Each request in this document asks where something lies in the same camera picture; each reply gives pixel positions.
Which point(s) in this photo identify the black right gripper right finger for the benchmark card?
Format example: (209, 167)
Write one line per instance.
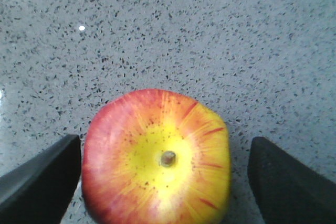
(286, 190)

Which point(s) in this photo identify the red yellow apple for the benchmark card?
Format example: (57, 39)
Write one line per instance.
(156, 156)

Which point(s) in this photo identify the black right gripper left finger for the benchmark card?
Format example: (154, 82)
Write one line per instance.
(40, 190)

